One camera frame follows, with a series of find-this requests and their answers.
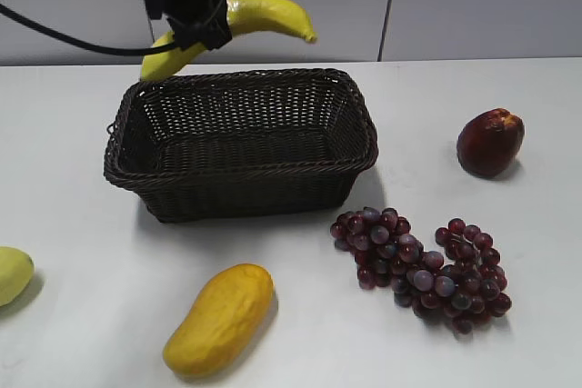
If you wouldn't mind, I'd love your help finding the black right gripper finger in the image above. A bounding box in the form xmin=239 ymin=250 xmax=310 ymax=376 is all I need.
xmin=166 ymin=15 xmax=205 ymax=50

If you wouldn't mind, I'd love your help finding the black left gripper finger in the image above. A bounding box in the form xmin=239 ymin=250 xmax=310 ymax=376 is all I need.
xmin=206 ymin=0 xmax=232 ymax=50

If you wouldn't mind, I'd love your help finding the yellow banana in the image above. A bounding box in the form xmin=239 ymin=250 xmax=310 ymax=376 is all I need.
xmin=139 ymin=0 xmax=317 ymax=81

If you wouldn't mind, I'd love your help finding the black wicker basket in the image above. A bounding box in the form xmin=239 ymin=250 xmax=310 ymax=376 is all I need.
xmin=104 ymin=68 xmax=378 ymax=223

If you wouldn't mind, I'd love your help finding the orange yellow mango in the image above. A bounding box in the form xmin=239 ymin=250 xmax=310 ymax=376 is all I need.
xmin=163 ymin=264 xmax=275 ymax=378

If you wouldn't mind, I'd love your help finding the red grape bunch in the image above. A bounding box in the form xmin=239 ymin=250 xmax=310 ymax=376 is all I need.
xmin=329 ymin=207 xmax=513 ymax=334

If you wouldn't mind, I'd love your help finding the pale green mango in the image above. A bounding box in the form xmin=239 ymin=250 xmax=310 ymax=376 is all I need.
xmin=0 ymin=246 xmax=35 ymax=306

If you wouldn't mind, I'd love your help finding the dark red apple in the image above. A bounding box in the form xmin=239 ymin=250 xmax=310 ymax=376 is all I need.
xmin=457 ymin=108 xmax=525 ymax=179

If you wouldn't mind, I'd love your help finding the black cable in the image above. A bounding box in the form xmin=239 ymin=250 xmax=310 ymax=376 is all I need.
xmin=0 ymin=0 xmax=231 ymax=55

